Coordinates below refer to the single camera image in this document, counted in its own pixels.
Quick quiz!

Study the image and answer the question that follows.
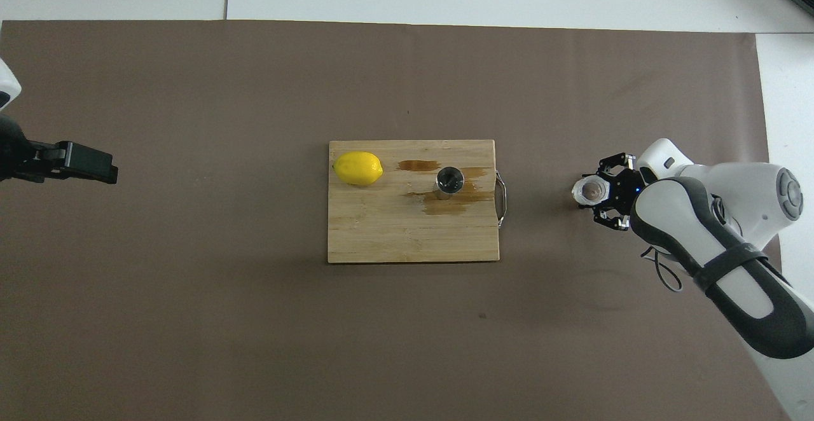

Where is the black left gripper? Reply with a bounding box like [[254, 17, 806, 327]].
[[0, 112, 120, 185]]

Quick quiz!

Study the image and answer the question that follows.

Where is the brown paper table mat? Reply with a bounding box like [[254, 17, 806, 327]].
[[0, 19, 799, 421]]

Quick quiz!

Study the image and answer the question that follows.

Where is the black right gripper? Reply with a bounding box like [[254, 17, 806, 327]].
[[583, 152, 647, 230]]

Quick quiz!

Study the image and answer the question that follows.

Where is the clear faceted glass cup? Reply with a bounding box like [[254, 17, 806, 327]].
[[572, 176, 606, 209]]

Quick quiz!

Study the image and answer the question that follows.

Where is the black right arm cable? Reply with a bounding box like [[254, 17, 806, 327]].
[[640, 245, 685, 293]]

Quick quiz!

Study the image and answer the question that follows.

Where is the yellow lemon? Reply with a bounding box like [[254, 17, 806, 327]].
[[333, 151, 384, 186]]

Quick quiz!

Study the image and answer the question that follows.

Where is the wooden cutting board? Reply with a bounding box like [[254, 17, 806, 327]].
[[328, 139, 508, 265]]

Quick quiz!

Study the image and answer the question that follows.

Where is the steel double jigger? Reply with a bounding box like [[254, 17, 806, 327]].
[[434, 166, 466, 201]]

